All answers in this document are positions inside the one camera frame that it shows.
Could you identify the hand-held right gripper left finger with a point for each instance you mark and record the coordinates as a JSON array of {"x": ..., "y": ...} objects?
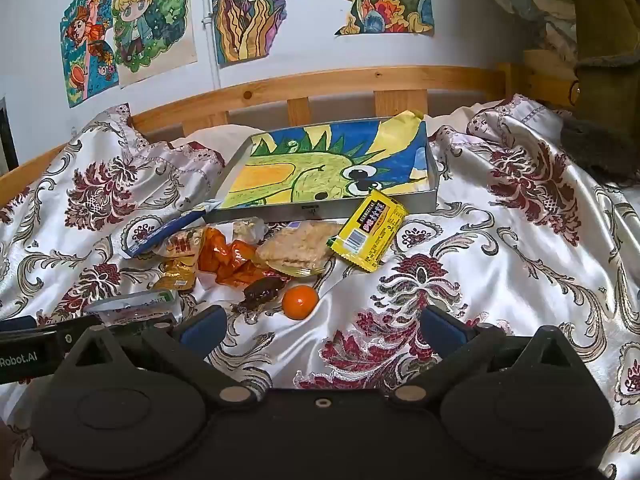
[{"x": 202, "y": 332}]

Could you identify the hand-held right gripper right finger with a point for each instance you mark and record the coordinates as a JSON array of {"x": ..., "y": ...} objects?
[{"x": 445, "y": 332}]

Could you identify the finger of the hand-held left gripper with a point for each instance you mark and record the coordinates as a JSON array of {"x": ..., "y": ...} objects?
[{"x": 75, "y": 327}]

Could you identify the green white snack packet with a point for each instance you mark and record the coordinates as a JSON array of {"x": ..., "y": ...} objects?
[{"x": 135, "y": 307}]

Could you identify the gold foil packet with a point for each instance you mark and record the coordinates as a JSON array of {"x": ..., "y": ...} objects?
[{"x": 175, "y": 275}]

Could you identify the dark candy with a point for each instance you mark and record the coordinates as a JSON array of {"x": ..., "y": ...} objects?
[{"x": 262, "y": 291}]

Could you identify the orange spicy snack packet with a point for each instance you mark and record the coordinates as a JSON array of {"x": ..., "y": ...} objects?
[{"x": 225, "y": 260}]

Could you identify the mixed nut snack packet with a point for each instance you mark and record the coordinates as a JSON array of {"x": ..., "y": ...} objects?
[{"x": 180, "y": 245}]

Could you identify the small orange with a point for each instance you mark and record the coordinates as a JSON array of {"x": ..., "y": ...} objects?
[{"x": 300, "y": 302}]

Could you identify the navy blue stick packet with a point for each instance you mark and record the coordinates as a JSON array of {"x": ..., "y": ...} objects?
[{"x": 170, "y": 225}]

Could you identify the rice cracker packet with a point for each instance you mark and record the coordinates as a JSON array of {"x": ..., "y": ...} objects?
[{"x": 297, "y": 250}]

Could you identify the yellow snack packet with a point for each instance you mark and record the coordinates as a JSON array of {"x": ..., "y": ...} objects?
[{"x": 367, "y": 230}]

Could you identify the grey metal tray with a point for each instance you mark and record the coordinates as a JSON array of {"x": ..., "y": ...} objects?
[{"x": 325, "y": 211}]

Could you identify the floral satin blanket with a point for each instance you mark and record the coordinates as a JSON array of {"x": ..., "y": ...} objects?
[{"x": 500, "y": 270}]

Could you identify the dinosaur drawing paper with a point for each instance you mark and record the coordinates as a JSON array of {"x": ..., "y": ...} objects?
[{"x": 300, "y": 170}]

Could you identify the cream pillow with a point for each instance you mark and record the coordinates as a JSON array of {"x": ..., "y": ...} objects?
[{"x": 220, "y": 135}]

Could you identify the dark panel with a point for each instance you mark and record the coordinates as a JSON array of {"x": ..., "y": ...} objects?
[{"x": 7, "y": 135}]

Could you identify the grey fuzzy cloth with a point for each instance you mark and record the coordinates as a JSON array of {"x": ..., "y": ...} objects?
[{"x": 605, "y": 145}]

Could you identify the floral curtain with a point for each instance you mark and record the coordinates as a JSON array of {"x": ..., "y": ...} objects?
[{"x": 525, "y": 5}]

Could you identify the olive green garment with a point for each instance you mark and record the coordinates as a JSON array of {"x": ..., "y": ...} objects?
[{"x": 610, "y": 20}]

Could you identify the wooden bed rail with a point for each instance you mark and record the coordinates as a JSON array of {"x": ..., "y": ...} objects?
[{"x": 350, "y": 82}]

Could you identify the red-haired figure wall poster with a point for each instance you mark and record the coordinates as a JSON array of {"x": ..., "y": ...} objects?
[{"x": 85, "y": 60}]

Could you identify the white wall pipe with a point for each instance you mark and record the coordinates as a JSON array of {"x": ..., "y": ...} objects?
[{"x": 211, "y": 50}]

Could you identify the cartoon child wall poster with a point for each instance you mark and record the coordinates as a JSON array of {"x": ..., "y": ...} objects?
[{"x": 145, "y": 20}]

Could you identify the orange plants wall poster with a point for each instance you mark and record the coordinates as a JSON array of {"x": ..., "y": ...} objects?
[{"x": 250, "y": 20}]

